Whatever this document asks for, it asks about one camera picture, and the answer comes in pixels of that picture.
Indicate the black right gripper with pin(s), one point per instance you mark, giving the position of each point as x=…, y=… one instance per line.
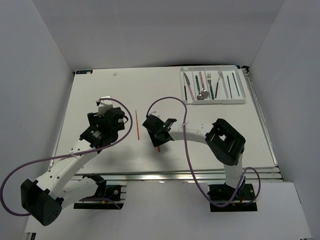
x=155, y=142

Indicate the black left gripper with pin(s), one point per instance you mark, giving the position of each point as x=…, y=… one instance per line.
x=122, y=126

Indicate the knife with black handle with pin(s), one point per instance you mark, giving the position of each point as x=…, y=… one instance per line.
x=185, y=93

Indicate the spoon with teal handle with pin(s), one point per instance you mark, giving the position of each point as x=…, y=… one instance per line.
x=199, y=94

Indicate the knife with pink handle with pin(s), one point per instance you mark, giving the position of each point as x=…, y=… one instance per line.
x=189, y=86

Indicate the spoon with pink handle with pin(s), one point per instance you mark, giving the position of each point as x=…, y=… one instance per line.
x=204, y=92

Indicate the curved blade dark-handled knife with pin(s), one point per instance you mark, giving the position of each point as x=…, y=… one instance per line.
x=217, y=84

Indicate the fork with teal handle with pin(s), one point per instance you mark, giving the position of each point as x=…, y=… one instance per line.
x=209, y=80

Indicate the teal chopstick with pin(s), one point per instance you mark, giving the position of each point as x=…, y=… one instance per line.
x=229, y=86
x=235, y=83

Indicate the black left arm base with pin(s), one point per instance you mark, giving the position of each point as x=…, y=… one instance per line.
x=107, y=196

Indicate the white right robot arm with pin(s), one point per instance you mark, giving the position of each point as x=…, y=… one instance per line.
x=226, y=143

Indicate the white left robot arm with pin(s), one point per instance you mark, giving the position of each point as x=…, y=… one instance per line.
x=45, y=197

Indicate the small label sticker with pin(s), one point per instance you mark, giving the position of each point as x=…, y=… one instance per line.
x=84, y=72

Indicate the white compartment utensil tray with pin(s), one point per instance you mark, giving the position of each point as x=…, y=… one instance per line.
x=223, y=95

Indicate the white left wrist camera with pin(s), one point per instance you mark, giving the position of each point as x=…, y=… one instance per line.
x=104, y=104

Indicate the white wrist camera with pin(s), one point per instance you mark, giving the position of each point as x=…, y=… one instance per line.
x=154, y=113
x=104, y=104

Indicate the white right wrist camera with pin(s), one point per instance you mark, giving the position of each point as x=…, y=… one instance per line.
x=154, y=113

